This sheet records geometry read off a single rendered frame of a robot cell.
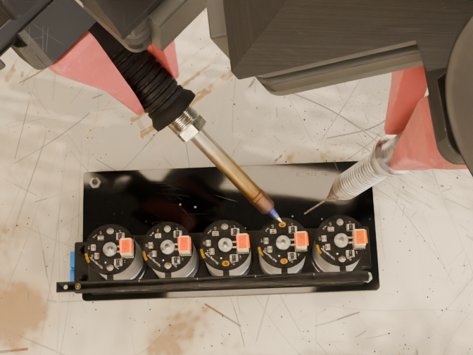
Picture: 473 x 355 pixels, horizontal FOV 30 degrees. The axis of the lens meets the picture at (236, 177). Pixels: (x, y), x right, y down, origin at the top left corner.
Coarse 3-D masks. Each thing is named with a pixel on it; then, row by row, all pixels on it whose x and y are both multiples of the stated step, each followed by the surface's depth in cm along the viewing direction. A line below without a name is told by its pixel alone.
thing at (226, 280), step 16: (224, 272) 42; (320, 272) 42; (336, 272) 42; (352, 272) 42; (80, 288) 42; (96, 288) 42; (112, 288) 42; (128, 288) 42; (144, 288) 42; (160, 288) 42
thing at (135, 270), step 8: (104, 248) 43; (112, 248) 43; (136, 248) 43; (112, 256) 43; (136, 256) 43; (136, 264) 44; (144, 264) 46; (128, 272) 44; (136, 272) 45; (144, 272) 47
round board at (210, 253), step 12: (216, 228) 43; (228, 228) 43; (240, 228) 43; (204, 240) 43; (216, 240) 43; (204, 252) 43; (216, 252) 43; (228, 252) 43; (240, 252) 43; (216, 264) 42; (240, 264) 42
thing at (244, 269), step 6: (222, 240) 43; (228, 240) 43; (222, 246) 43; (228, 246) 43; (222, 252) 43; (246, 264) 44; (210, 270) 45; (216, 270) 43; (222, 270) 43; (234, 270) 43; (240, 270) 44; (246, 270) 46
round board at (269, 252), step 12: (264, 228) 43; (276, 228) 43; (288, 228) 43; (300, 228) 43; (264, 240) 43; (264, 252) 43; (276, 252) 43; (288, 252) 43; (300, 252) 43; (276, 264) 42; (288, 264) 42
